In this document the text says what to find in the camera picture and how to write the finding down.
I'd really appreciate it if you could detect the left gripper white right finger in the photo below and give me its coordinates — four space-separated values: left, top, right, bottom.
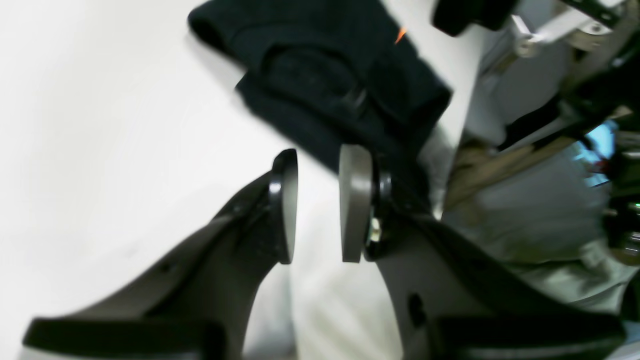
338 145 626 360

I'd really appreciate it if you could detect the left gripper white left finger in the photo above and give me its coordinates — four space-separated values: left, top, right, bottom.
22 148 298 360

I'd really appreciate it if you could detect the black T-shirt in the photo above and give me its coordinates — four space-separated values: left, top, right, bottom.
187 0 451 197

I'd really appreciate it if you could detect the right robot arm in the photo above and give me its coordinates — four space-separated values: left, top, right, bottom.
432 0 639 149

